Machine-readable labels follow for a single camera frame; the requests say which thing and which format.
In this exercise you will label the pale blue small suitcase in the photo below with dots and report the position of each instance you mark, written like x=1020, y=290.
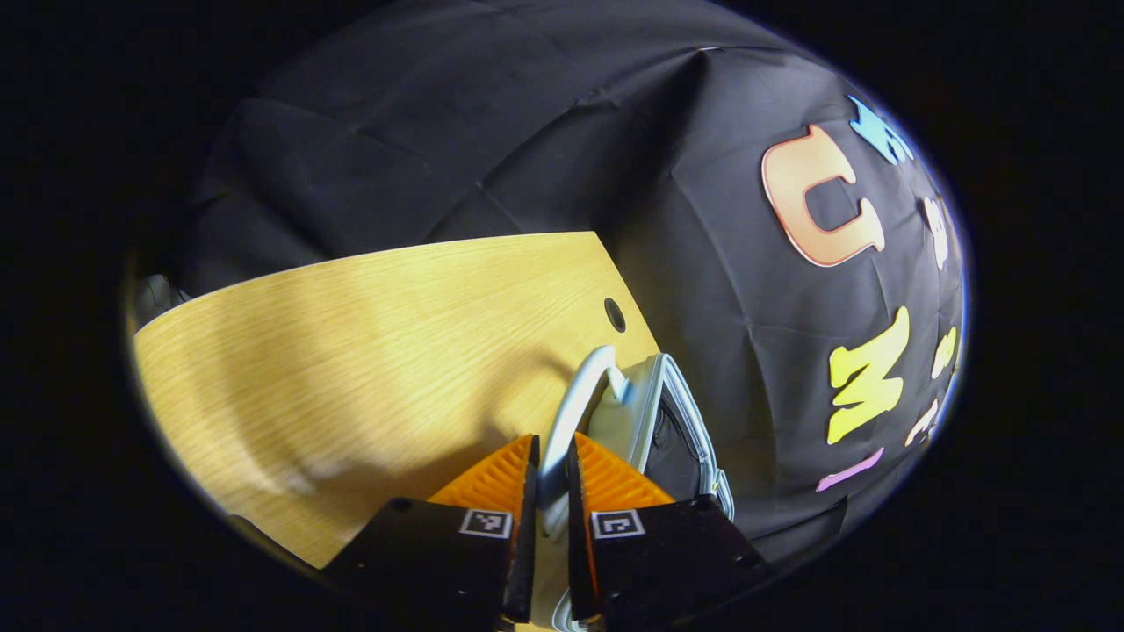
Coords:
x=632, y=412

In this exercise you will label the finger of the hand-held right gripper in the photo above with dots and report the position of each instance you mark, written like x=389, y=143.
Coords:
x=525, y=544
x=577, y=544

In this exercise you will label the black backdrop cloth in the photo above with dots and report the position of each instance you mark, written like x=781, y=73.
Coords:
x=702, y=263

